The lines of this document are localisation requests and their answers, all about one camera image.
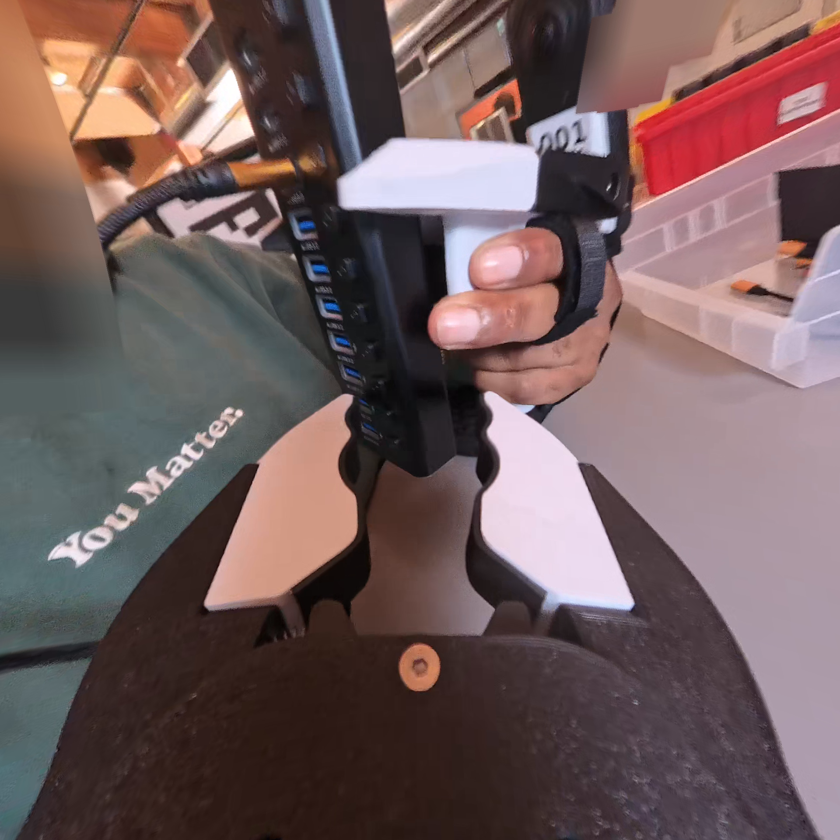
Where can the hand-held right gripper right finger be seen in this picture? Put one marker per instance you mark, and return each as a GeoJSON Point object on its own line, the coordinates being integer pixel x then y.
{"type": "Point", "coordinates": [551, 525]}

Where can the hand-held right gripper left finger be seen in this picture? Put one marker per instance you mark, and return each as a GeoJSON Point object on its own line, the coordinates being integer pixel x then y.
{"type": "Point", "coordinates": [282, 525]}

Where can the black bin divider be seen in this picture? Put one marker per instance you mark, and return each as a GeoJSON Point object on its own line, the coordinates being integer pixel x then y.
{"type": "Point", "coordinates": [810, 203]}

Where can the yellow plastic bin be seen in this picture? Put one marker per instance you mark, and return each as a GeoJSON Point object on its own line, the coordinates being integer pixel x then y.
{"type": "Point", "coordinates": [649, 115]}

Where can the orange wall display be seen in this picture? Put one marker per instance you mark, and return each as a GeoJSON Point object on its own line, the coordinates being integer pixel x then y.
{"type": "Point", "coordinates": [485, 108]}

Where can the red plastic bin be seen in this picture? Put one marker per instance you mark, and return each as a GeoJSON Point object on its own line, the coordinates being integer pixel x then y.
{"type": "Point", "coordinates": [722, 131]}

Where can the black USB hub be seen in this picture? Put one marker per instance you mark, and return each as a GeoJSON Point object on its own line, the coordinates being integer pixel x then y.
{"type": "Point", "coordinates": [394, 367]}

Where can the person's left hand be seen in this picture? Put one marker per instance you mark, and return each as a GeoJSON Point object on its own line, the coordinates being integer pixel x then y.
{"type": "Point", "coordinates": [525, 367]}

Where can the clear plastic bin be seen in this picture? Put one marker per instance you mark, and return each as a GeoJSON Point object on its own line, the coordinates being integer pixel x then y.
{"type": "Point", "coordinates": [689, 216]}

